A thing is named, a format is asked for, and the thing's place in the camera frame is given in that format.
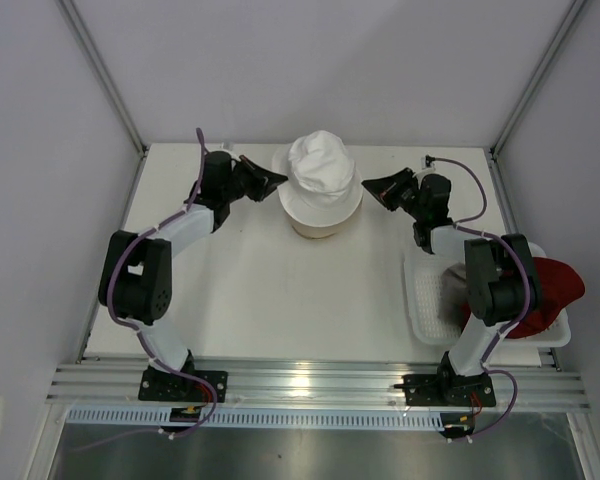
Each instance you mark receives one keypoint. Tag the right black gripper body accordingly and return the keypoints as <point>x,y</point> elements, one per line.
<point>405,196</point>

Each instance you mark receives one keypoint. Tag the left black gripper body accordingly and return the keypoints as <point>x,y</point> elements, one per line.
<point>245,181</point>

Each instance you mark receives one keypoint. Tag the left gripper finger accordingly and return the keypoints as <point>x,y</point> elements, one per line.
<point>257,171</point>
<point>268,184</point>

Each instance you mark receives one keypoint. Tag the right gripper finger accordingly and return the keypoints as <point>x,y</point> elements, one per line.
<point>378,189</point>
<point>405,175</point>

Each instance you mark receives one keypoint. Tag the white bucket hat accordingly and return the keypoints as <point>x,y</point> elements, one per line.
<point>324,186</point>

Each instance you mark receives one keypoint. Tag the beige bucket hat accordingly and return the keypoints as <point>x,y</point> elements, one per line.
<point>319,233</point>

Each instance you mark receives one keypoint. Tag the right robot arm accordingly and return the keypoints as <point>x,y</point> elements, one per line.
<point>501,280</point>

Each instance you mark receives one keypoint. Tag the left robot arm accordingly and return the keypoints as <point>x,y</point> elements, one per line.
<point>136,283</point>

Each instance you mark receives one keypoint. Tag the white plastic basket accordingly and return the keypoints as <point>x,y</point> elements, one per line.
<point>423,279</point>

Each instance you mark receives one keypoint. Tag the red cap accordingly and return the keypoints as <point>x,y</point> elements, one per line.
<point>561,285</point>

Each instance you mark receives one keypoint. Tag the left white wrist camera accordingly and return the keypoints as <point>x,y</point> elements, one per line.
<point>228,147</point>

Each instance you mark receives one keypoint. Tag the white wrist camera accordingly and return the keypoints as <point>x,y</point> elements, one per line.
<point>228,147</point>
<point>428,165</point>

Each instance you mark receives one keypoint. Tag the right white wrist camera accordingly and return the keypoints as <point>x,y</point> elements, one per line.
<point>428,165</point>

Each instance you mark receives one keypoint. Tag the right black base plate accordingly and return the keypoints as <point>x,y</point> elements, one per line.
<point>436,390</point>

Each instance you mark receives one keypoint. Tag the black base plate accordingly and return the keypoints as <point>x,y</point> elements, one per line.
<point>160,386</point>
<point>436,390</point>

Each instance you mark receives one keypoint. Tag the aluminium mounting rail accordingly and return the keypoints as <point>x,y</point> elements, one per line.
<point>303,384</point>

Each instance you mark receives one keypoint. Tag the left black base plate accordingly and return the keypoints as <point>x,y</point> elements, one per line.
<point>160,386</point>

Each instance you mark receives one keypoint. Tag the white slotted cable duct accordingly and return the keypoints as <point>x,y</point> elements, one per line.
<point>165,417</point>

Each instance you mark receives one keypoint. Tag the left aluminium frame post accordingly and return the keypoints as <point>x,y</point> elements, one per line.
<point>97,65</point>

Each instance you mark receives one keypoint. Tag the aluminium frame post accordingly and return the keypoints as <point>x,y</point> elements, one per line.
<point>97,65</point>
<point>539,74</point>

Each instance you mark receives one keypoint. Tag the right aluminium frame post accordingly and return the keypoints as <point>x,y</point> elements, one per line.
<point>539,74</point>

